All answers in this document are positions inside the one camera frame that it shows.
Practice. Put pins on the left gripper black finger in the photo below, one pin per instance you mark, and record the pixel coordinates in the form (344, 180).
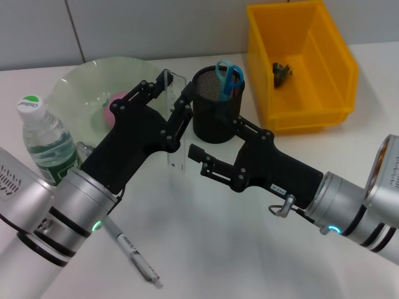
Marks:
(140, 90)
(180, 118)

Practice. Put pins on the black mesh pen cup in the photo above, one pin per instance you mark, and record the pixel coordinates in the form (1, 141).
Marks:
(212, 130)

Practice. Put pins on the blue capped scissors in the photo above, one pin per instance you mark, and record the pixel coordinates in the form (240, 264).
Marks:
(229, 78)

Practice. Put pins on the yellow plastic storage bin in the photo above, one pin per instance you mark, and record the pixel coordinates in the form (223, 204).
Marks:
(311, 93)

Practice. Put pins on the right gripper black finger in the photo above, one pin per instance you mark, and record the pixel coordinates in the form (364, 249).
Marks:
(218, 169)
(249, 130)

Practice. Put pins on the grey clear pen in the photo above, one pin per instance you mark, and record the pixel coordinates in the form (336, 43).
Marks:
(137, 255)

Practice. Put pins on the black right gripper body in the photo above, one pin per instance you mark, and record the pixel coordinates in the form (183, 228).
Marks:
(274, 168)

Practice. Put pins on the pink peach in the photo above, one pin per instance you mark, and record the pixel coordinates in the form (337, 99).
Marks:
(109, 115)

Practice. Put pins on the pale green glass fruit plate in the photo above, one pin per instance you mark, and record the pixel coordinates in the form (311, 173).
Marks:
(81, 87)

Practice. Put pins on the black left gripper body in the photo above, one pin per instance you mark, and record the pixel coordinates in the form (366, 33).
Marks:
(131, 140)

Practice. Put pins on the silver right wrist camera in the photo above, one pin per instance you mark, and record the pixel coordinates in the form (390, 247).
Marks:
(383, 180)

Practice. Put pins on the clear plastic ruler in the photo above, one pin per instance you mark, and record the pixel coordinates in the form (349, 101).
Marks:
(176, 90)

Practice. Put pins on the clear green-label water bottle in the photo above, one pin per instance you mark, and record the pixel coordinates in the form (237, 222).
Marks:
(46, 137)

